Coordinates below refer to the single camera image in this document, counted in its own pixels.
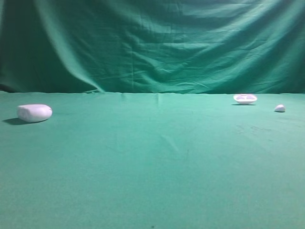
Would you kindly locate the white earphone case lid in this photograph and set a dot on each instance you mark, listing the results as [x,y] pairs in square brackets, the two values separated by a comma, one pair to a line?
[245,98]

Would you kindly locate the white earbud far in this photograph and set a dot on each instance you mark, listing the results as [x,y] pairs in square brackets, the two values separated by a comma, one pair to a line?
[280,108]

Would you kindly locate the white earphone case body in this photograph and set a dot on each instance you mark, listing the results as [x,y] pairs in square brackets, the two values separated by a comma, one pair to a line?
[32,113]

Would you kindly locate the green cloth backdrop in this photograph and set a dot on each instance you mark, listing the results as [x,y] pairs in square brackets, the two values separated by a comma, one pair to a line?
[153,46]

